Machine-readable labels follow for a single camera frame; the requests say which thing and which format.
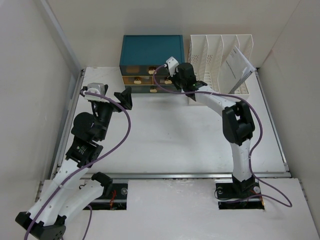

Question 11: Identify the white spiral manual booklet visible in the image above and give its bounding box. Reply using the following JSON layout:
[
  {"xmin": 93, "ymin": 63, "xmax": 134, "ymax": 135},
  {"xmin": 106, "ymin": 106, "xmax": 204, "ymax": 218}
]
[{"xmin": 218, "ymin": 46, "xmax": 255, "ymax": 94}]

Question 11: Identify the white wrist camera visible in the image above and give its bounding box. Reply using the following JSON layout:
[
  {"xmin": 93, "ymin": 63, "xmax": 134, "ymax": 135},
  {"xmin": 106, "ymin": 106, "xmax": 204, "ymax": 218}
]
[
  {"xmin": 80, "ymin": 82, "xmax": 108, "ymax": 102},
  {"xmin": 165, "ymin": 56, "xmax": 179, "ymax": 77}
]

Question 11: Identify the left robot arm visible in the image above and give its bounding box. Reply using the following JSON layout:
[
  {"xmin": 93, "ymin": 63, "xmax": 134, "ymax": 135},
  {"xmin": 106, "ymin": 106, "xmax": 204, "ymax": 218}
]
[{"xmin": 15, "ymin": 83, "xmax": 133, "ymax": 240}]

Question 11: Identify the teal drawer organizer box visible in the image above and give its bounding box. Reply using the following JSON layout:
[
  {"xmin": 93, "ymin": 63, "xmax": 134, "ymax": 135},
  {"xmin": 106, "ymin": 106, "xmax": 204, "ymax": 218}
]
[{"xmin": 119, "ymin": 35, "xmax": 185, "ymax": 93}]

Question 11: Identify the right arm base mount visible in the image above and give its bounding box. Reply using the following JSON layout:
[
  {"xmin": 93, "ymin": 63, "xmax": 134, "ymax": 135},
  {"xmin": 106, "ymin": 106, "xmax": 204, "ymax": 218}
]
[{"xmin": 214, "ymin": 177, "xmax": 265, "ymax": 210}]

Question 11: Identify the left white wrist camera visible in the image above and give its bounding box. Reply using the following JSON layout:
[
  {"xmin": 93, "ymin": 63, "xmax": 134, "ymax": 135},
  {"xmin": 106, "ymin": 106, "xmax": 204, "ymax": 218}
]
[{"xmin": 80, "ymin": 82, "xmax": 108, "ymax": 102}]

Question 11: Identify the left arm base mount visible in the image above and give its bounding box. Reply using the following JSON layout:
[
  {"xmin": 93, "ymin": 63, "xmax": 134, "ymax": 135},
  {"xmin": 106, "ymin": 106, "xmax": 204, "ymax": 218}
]
[{"xmin": 89, "ymin": 172, "xmax": 129, "ymax": 211}]

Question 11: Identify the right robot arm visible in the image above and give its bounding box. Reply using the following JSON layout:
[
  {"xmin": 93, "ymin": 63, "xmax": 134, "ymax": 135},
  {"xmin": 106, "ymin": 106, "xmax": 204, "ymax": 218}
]
[{"xmin": 167, "ymin": 60, "xmax": 256, "ymax": 199}]

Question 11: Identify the aluminium table rail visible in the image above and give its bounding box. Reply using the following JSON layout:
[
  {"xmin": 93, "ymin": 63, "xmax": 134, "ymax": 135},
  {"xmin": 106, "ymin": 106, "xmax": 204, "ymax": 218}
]
[{"xmin": 51, "ymin": 171, "xmax": 292, "ymax": 181}]

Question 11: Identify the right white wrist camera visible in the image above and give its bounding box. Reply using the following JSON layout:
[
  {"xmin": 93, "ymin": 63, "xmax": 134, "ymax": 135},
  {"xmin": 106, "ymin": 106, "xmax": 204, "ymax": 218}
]
[{"xmin": 165, "ymin": 56, "xmax": 179, "ymax": 77}]

